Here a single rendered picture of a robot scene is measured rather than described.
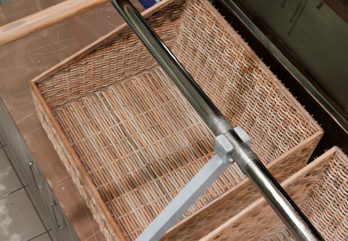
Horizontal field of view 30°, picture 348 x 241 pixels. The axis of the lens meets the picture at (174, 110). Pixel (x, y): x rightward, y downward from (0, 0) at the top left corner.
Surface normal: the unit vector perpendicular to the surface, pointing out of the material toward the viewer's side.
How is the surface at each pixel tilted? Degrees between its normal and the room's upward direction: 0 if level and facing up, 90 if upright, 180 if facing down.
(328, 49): 70
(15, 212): 0
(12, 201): 0
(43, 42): 0
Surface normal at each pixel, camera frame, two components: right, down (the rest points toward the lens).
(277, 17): -0.80, 0.16
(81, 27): 0.01, -0.62
